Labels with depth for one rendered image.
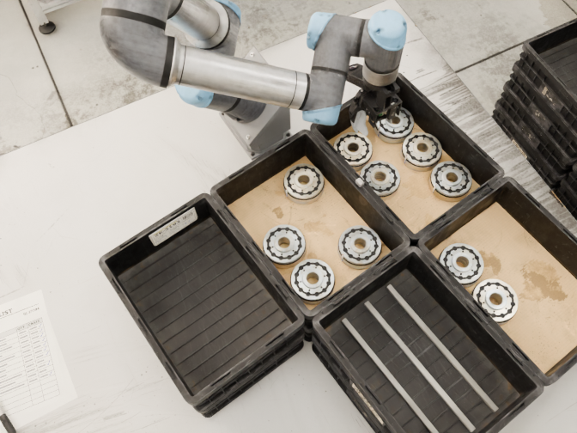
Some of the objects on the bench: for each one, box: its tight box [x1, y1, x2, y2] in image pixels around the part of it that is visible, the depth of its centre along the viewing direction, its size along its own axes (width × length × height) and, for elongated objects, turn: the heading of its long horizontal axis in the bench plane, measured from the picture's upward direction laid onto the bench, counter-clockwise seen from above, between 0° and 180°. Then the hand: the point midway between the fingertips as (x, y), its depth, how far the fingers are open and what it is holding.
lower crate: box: [192, 327, 305, 418], centre depth 144 cm, size 40×30×12 cm
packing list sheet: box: [0, 290, 78, 433], centre depth 145 cm, size 33×23×1 cm
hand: (365, 122), depth 145 cm, fingers open, 5 cm apart
